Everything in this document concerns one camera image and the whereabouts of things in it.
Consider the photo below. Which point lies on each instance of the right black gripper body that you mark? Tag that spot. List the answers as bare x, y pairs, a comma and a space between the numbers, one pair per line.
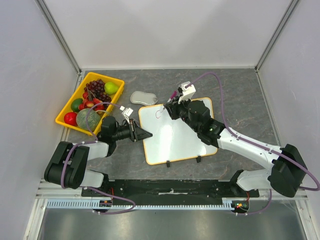
172, 109

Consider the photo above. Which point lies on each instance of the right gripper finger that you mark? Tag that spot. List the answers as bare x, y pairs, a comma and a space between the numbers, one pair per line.
169, 107
175, 101

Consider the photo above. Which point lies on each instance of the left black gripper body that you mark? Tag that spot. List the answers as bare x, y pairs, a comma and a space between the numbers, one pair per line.
132, 133

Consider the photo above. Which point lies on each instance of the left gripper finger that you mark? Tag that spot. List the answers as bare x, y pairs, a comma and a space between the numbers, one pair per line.
142, 137
141, 131

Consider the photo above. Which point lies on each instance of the purple capped white marker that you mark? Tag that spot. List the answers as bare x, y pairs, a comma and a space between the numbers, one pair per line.
169, 100

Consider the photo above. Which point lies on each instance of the orange framed whiteboard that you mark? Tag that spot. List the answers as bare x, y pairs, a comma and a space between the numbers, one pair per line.
172, 140

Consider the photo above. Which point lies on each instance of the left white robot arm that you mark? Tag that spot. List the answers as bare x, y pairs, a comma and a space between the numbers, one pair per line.
67, 166

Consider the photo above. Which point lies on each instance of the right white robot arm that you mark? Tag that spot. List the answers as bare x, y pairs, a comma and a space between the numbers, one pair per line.
283, 167

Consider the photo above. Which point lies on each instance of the grey whiteboard eraser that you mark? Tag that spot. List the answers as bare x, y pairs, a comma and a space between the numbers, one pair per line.
143, 98

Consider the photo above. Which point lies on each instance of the green netted melon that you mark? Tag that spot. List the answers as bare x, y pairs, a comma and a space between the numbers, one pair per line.
87, 119

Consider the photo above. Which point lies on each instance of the green pear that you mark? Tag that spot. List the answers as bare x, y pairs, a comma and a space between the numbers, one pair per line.
110, 88

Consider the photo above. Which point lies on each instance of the dark purple grape bunch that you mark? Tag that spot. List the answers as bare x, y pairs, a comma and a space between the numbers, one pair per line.
94, 92

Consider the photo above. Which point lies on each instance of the green lime fruit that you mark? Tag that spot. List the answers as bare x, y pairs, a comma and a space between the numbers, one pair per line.
75, 104

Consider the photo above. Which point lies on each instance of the red apple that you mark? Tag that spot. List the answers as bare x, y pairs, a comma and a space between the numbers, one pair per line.
70, 118

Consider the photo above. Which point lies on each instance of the yellow plastic fruit tray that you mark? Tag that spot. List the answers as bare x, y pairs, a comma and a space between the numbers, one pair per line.
91, 76

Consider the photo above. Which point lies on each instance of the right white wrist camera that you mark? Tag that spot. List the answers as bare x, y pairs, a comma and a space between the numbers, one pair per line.
186, 91

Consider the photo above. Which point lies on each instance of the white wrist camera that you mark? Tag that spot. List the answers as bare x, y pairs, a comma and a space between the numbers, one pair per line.
126, 113
186, 91

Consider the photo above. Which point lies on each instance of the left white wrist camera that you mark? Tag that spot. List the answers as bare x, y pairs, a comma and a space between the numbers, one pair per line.
126, 113

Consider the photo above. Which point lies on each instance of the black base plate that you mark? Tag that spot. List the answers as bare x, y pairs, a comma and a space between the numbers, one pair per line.
174, 190

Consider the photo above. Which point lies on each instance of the white slotted cable duct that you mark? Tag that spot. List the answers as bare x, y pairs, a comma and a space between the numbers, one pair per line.
107, 204

